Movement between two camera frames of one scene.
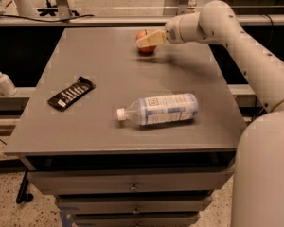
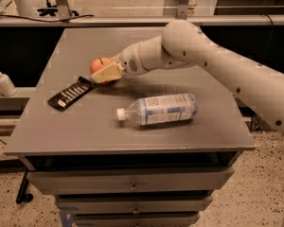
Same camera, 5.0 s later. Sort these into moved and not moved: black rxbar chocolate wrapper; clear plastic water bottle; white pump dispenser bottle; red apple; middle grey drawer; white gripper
Moved: white gripper; red apple
Not moved: clear plastic water bottle; black rxbar chocolate wrapper; middle grey drawer; white pump dispenser bottle
